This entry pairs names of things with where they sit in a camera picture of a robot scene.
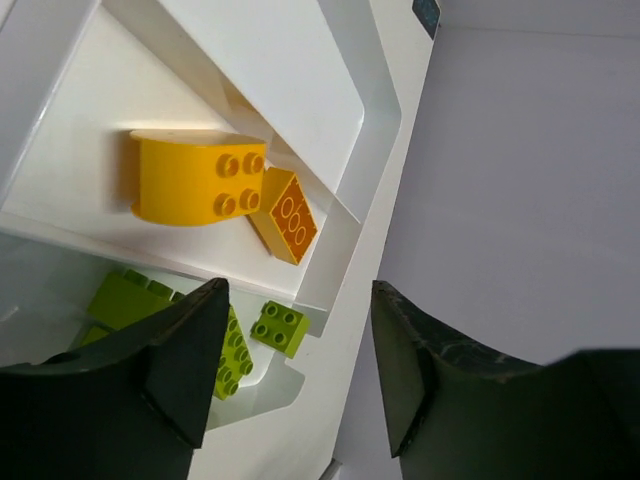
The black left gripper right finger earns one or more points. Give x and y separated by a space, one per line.
458 409

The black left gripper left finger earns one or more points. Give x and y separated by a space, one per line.
132 405

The green square brick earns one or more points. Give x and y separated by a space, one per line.
125 298

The green lego plate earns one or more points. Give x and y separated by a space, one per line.
235 361

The small green brick upturned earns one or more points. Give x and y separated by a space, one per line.
281 328

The yellow round lego block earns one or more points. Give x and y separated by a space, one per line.
197 177

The orange brick hollow side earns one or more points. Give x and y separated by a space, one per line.
284 221

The white divided tray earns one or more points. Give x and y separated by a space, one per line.
309 78

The blue label right corner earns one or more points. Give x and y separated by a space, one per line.
428 13

